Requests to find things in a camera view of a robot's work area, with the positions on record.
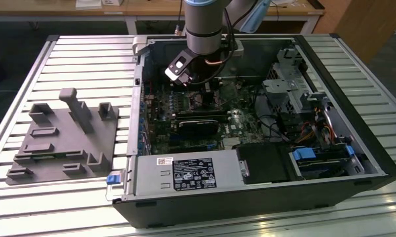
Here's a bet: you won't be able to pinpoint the black cable brass connector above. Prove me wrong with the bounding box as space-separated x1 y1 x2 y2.
173 0 185 37

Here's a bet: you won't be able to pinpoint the green motherboard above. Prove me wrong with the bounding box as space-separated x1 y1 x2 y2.
141 75 273 157

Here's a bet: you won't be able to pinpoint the metal socket cover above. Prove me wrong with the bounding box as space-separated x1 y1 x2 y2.
213 93 226 111

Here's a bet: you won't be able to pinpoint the silver chipset heatsink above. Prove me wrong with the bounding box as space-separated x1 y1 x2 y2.
222 137 241 149

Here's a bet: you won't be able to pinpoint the CPU socket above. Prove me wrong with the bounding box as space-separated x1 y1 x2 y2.
186 90 224 111

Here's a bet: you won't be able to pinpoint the black graphics card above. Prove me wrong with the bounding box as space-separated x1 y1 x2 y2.
176 118 221 137

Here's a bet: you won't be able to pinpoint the blue plastic latch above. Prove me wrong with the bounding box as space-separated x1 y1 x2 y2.
106 169 125 185

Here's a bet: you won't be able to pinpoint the grey parts rack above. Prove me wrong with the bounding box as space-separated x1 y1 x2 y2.
5 87 121 186

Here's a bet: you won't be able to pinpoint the hard disk in blue carrier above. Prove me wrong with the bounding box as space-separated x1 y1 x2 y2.
290 147 352 177

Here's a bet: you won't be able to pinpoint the black PC case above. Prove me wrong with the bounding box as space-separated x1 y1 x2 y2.
112 33 396 229

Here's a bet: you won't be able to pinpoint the metal drive cage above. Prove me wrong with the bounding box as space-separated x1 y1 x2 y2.
261 48 332 116

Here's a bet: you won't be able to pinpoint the RAM slot white clips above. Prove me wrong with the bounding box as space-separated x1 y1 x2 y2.
174 114 233 122
176 110 234 117

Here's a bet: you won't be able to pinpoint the coloured power wire bundle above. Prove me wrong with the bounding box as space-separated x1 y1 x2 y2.
296 120 337 145

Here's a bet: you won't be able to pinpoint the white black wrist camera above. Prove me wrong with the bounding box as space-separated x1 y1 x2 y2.
164 48 198 86

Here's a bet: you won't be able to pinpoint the black plastic shroud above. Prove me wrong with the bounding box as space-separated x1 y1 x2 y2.
232 142 298 185

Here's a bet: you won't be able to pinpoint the wooden cabinet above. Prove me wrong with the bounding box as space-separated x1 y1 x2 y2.
334 0 396 64

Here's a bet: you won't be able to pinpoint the wooden desk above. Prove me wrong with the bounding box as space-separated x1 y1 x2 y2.
0 0 326 35

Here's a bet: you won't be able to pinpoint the silver power supply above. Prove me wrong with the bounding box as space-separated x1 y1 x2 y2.
130 149 248 201

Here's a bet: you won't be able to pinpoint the black expansion slot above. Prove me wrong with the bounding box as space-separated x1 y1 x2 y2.
169 144 218 153

